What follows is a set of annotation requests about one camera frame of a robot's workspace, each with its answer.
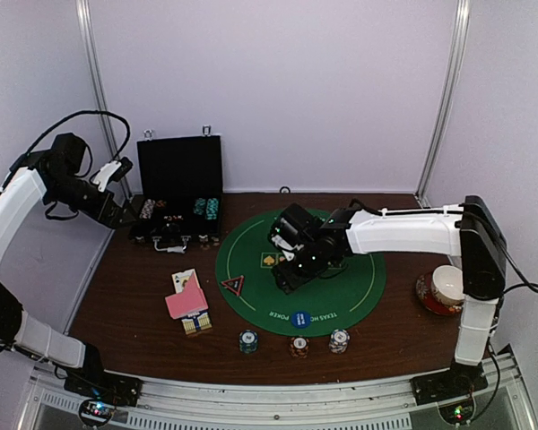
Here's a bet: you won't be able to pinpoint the right aluminium frame post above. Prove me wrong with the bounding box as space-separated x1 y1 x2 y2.
415 0 471 207

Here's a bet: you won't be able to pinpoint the aluminium frame post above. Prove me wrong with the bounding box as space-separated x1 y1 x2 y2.
415 0 471 207
74 0 133 201

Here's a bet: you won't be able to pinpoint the black red triangular button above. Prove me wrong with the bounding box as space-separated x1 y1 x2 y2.
221 275 245 297

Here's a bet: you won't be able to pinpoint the round green poker mat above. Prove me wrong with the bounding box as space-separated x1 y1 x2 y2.
215 210 386 337

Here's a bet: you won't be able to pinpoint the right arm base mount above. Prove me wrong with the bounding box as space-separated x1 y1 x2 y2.
411 368 488 406

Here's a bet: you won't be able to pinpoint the ace of spades card pack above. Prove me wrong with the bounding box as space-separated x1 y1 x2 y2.
171 269 201 294

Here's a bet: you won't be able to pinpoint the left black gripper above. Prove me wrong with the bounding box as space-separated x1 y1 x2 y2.
45 173 140 228

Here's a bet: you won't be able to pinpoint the teal chips in case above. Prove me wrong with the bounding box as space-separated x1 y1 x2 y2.
193 197 220 220

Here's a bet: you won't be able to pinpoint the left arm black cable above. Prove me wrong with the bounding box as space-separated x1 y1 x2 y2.
8 109 132 180

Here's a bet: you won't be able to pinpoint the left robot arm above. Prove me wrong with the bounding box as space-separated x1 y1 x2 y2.
0 147 126 398

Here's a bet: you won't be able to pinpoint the white patterned teacup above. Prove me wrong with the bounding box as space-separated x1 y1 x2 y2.
430 265 464 306

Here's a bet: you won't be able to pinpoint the blue green chip stack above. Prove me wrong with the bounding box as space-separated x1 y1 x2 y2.
239 330 258 354

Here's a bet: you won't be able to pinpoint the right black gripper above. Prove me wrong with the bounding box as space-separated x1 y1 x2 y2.
273 243 330 294

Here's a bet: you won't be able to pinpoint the blue pink chips in case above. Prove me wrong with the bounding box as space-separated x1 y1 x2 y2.
139 199 156 220

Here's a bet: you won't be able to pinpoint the aluminium front rail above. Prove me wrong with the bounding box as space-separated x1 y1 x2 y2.
14 353 538 429

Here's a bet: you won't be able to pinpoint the blue small blind button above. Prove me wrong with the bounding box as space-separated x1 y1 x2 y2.
291 311 311 329

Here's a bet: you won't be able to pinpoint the dice row in case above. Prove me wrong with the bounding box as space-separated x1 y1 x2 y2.
163 215 184 222

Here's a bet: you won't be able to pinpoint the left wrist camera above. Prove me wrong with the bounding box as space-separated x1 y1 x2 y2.
90 157 133 193

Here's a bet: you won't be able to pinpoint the left aluminium frame post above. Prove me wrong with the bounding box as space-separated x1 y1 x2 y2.
74 0 133 201

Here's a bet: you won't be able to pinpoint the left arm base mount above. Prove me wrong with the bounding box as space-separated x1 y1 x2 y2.
64 368 143 407

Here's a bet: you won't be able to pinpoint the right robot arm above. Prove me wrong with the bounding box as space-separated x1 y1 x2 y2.
268 195 508 396

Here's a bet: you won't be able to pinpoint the blue yellow card box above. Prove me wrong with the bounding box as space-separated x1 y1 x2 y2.
181 311 213 336

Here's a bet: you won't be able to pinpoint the pink backed card deck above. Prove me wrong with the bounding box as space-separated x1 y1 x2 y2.
165 287 209 320

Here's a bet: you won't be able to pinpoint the blue pink chip stack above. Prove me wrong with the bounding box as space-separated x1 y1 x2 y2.
328 329 351 354

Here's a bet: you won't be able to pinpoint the black poker chip case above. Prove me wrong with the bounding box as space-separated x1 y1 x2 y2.
128 134 223 254

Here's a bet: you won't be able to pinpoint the red black chip stack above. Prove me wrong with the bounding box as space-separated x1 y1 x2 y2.
289 336 309 358

